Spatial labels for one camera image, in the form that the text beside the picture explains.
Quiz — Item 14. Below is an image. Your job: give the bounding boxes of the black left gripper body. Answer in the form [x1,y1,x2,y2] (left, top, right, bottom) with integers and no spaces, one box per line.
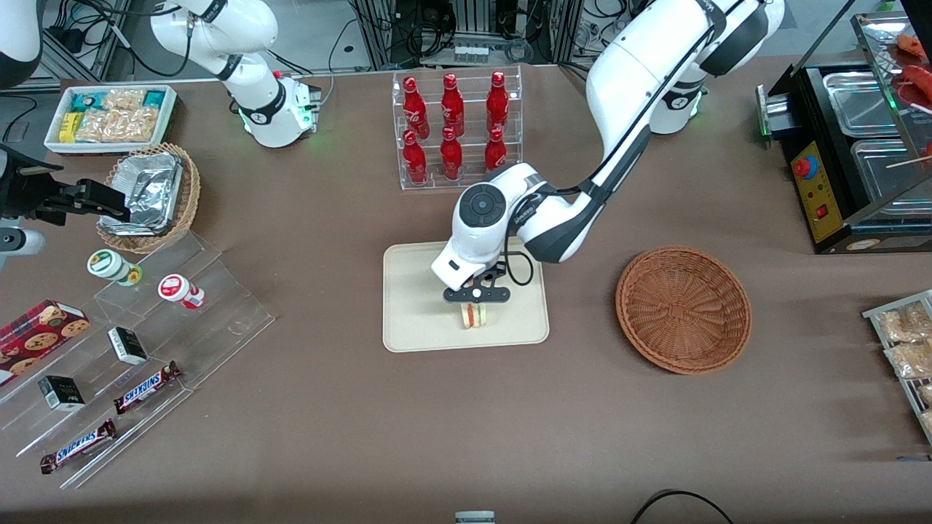
[443,263,512,304]

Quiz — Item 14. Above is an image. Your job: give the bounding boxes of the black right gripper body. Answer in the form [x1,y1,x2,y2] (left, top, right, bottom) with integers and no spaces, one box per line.
[0,144,74,225]

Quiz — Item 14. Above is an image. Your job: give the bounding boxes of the cream plastic serving tray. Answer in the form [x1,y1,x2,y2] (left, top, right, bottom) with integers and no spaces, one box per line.
[382,237,550,354]

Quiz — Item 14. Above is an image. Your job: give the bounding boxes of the aluminium foil tray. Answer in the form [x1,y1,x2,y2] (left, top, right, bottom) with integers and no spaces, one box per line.
[109,151,184,235]

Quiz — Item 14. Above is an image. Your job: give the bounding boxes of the light woven wicker basket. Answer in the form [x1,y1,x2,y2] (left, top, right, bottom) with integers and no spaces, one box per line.
[96,142,202,254]

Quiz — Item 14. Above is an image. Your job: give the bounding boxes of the brown woven wicker basket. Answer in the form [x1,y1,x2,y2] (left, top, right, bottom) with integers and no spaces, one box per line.
[615,246,752,376]

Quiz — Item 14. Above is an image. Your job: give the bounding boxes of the white plastic snack bin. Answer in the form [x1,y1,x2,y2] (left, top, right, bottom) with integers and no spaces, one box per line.
[44,84,179,157]

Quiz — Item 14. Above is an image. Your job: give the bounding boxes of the green sunflower yogurt cup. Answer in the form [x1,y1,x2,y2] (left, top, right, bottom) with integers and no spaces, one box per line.
[87,249,143,287]

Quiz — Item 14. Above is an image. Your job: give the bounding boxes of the red lidded yogurt cup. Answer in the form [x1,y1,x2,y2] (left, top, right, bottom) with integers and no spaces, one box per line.
[158,274,206,310]

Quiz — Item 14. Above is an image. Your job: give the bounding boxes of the red cola bottle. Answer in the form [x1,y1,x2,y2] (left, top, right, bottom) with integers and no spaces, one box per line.
[403,76,430,139]
[441,73,465,135]
[440,126,464,180]
[403,130,428,185]
[484,127,508,172]
[486,71,510,133]

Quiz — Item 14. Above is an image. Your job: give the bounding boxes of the red plaid cookie box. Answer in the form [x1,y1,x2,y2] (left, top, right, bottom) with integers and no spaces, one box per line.
[0,299,91,388]

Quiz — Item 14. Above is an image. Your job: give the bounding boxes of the small black carton box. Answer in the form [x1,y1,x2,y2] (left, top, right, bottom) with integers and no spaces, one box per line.
[38,376,86,413]
[108,327,149,366]

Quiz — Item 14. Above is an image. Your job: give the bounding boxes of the clear acrylic tiered shelf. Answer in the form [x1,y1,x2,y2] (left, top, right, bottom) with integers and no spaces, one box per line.
[0,231,276,490]

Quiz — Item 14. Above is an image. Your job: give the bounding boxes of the clear acrylic bottle rack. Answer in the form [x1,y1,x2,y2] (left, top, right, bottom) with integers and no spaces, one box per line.
[392,65,524,192]

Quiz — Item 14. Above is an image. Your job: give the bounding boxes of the Snickers chocolate bar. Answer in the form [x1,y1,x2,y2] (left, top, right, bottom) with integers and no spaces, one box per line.
[113,361,183,416]
[40,418,118,475]

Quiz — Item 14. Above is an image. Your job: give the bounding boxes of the white power strip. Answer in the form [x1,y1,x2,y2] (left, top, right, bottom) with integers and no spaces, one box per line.
[453,44,512,63]

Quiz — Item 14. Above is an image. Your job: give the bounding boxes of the black food warmer machine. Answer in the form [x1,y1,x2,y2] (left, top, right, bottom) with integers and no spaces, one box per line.
[756,0,932,255]

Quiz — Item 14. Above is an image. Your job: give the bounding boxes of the grey snack display rack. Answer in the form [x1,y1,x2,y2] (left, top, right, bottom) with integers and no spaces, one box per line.
[862,290,932,446]

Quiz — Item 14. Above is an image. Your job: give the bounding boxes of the stainless steel pan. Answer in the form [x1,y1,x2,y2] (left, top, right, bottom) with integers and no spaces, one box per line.
[850,138,932,206]
[821,71,907,139]

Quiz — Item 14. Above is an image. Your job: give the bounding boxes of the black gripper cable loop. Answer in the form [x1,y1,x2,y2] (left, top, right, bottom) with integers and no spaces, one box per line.
[501,251,537,288]

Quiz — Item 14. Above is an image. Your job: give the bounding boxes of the black floor cable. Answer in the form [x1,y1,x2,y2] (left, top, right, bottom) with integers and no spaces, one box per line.
[630,490,735,524]

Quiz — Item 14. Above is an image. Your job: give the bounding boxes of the aluminium frame rack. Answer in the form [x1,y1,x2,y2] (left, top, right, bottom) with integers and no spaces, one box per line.
[349,0,583,70]

